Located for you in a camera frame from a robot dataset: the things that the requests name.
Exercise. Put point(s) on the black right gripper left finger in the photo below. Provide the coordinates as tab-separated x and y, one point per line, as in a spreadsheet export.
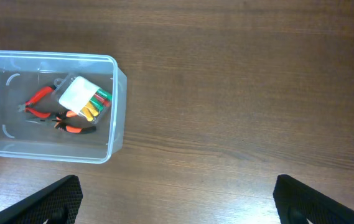
59	202

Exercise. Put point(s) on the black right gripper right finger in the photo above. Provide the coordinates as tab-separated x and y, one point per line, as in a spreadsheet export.
298	203

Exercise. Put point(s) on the orange black needle-nose pliers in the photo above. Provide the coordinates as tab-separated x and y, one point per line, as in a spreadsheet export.
58	121

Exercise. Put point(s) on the clear plastic container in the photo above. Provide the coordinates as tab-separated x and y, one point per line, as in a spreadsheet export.
22	74

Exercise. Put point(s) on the small red cutting pliers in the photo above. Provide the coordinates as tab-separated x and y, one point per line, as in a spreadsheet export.
28	105

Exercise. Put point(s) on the pack of coloured bits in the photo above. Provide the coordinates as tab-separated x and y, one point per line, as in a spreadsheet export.
83	97

